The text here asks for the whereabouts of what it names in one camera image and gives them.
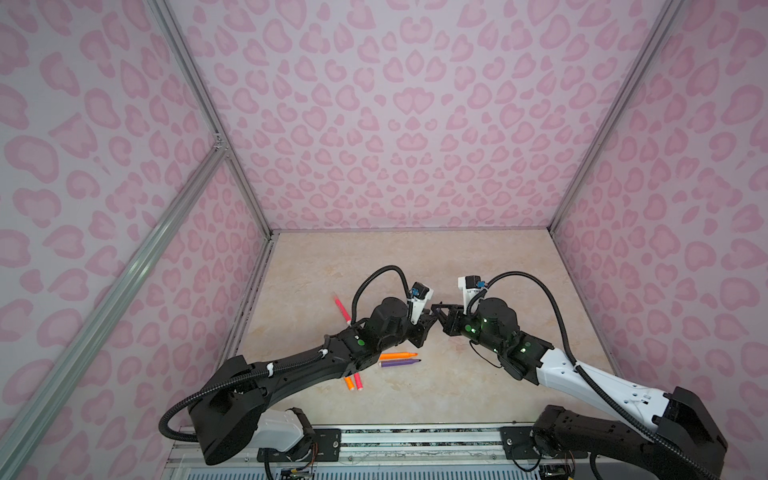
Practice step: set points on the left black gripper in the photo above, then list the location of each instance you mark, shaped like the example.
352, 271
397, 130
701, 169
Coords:
422, 329

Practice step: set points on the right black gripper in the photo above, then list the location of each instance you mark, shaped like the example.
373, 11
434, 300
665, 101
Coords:
451, 322

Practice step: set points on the pink highlighter pen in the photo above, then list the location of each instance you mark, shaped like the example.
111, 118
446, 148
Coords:
358, 381
343, 310

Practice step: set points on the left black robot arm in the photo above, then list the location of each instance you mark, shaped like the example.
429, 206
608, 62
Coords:
226, 412

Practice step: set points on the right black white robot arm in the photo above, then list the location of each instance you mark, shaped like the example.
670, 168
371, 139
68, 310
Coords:
669, 434

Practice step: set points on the orange highlighter pen right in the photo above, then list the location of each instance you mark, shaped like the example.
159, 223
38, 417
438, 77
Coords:
397, 356

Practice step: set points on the purple highlighter pen right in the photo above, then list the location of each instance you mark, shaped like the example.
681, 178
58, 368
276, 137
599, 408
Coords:
399, 362

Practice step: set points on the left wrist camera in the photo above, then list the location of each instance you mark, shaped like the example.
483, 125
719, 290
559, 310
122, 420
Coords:
420, 296

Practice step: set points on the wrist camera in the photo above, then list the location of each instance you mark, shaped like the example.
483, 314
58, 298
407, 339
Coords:
469, 287
420, 296

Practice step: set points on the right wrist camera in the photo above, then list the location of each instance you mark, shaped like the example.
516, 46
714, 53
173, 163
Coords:
469, 287

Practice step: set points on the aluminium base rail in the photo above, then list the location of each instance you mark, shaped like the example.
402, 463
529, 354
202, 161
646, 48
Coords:
413, 451

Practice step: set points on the diagonal aluminium frame bar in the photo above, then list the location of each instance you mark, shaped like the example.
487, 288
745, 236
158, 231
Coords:
39, 412

